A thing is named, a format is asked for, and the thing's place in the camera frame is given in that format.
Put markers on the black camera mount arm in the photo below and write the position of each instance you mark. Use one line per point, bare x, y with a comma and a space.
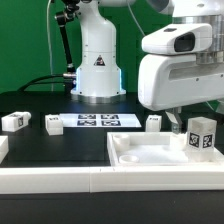
62, 18

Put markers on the white square table top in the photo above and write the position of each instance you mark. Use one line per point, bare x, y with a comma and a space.
155, 149

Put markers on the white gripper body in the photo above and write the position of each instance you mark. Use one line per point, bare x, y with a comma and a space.
172, 81

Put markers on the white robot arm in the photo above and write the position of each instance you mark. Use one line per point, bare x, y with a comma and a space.
99, 77

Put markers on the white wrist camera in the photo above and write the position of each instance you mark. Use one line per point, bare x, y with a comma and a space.
177, 39

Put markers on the sheet with fiducial markers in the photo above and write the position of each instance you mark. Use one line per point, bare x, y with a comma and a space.
99, 120

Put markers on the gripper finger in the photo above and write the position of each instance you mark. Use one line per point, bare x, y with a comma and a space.
173, 115

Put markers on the white U-shaped obstacle fence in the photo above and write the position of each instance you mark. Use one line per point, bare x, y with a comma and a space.
110, 178

